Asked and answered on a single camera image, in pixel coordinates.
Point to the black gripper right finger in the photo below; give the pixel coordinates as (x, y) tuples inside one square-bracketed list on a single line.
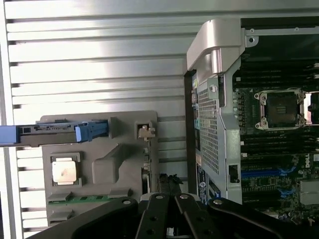
[(192, 219)]

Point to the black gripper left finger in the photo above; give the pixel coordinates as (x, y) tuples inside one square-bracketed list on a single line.
[(154, 216)]

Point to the grey parts rack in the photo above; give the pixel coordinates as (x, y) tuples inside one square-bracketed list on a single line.
[(99, 179)]

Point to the green RAM stick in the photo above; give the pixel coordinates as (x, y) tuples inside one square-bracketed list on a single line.
[(87, 199)]

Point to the long black expansion slot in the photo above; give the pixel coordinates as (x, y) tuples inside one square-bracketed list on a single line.
[(259, 192)]

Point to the blue expansion slot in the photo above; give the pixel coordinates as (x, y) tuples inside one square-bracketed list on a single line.
[(259, 173)]

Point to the green motherboard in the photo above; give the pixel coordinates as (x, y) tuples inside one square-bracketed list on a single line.
[(269, 161)]

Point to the silver CPU chip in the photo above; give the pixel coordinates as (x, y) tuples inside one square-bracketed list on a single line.
[(64, 172)]

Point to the silver chipset heat sink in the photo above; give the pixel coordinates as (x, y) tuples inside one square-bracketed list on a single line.
[(310, 193)]

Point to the hard disk in blue caddy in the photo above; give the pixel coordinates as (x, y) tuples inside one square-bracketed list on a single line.
[(47, 135)]

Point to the CPU socket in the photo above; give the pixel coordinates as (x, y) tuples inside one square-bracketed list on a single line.
[(280, 109)]

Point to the open black PC case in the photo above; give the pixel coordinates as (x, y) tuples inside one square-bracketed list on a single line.
[(214, 39)]

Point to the black case intrusion switch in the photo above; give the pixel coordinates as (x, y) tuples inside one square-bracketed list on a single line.
[(233, 173)]

